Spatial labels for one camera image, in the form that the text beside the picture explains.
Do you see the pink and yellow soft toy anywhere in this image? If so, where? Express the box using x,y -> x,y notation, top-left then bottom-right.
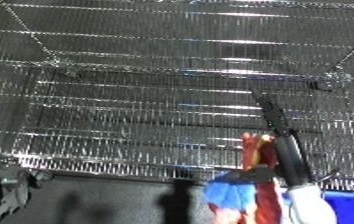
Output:
200,131 -> 289,224

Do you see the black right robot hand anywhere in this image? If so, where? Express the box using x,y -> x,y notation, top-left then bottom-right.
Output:
235,87 -> 316,188

